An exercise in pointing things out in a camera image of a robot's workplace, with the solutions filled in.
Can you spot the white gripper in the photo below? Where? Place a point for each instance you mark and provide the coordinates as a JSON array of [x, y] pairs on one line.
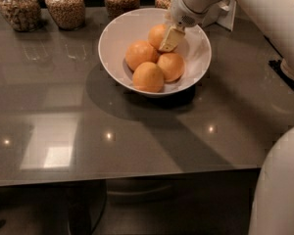
[[185, 10]]

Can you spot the orange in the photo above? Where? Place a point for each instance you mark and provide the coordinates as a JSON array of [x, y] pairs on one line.
[[139, 52], [156, 35], [148, 77], [172, 65]]

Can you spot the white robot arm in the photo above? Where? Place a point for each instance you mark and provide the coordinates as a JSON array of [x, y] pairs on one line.
[[272, 210]]

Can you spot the white ceramic bowl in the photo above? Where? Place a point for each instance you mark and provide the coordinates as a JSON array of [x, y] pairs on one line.
[[195, 49]]

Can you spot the white folded stand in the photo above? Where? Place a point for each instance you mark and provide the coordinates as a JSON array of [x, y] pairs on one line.
[[221, 13]]

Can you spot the far left glass jar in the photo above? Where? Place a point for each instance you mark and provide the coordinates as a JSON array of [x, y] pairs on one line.
[[21, 15]]

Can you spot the dark table pedestal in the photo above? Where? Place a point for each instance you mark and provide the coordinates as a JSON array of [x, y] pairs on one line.
[[86, 202]]

